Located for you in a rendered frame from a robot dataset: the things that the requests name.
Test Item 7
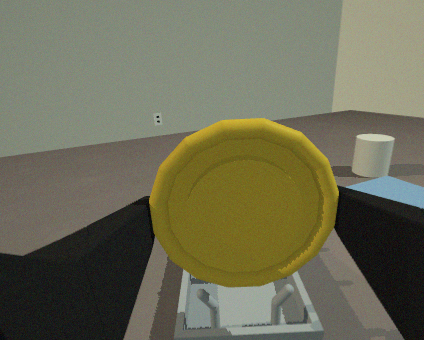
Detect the white cylinder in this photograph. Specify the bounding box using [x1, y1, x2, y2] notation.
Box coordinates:
[352, 134, 394, 178]

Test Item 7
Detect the light blue flat mat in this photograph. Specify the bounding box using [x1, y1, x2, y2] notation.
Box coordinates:
[346, 176, 424, 209]

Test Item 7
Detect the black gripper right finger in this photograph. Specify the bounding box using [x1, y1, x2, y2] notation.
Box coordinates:
[334, 185, 424, 340]

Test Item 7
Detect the yellow plate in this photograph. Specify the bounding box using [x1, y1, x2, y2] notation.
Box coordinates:
[149, 118, 339, 288]

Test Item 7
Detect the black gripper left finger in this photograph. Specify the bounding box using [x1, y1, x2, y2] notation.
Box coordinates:
[0, 196, 155, 340]

